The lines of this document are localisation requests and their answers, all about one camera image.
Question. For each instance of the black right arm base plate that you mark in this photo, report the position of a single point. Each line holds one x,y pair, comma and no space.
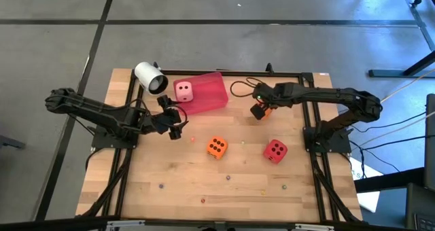
336,147

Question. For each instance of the pink foam die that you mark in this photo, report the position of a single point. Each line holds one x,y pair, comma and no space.
184,91

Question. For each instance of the red foam die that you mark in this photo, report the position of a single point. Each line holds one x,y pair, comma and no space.
275,151

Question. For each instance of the pink translucent plastic bin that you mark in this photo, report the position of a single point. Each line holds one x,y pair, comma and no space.
210,95

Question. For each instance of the black box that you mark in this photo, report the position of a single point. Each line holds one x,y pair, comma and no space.
419,207

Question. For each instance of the black floor beam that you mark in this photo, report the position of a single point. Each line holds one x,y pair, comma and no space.
387,181

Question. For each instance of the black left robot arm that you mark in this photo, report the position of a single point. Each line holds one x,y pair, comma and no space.
85,107

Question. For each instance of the dark upright panel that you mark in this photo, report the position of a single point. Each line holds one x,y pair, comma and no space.
431,139

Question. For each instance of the black table leg foot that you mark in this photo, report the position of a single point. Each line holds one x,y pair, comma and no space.
391,73

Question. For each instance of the orange foam die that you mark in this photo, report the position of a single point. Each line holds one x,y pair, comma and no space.
268,113
217,147

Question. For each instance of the grey floor object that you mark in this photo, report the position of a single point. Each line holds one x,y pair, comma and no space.
10,142

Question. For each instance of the grey metal floor rail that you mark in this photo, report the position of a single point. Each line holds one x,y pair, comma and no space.
429,37

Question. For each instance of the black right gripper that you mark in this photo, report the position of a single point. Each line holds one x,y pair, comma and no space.
270,94

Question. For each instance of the white paper sheet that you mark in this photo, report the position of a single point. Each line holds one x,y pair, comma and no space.
368,200

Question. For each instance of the black crossbar with silver brackets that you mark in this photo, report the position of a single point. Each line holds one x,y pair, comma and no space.
68,222

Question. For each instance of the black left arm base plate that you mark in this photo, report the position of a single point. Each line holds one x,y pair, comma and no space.
105,143

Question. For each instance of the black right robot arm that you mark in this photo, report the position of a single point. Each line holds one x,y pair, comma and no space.
340,95

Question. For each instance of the white cylindrical camera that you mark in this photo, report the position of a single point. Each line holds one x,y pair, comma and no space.
149,76

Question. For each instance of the black aluminium table frame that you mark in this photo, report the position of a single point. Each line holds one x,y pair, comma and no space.
317,190

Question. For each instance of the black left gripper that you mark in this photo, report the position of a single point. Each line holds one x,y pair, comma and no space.
166,120

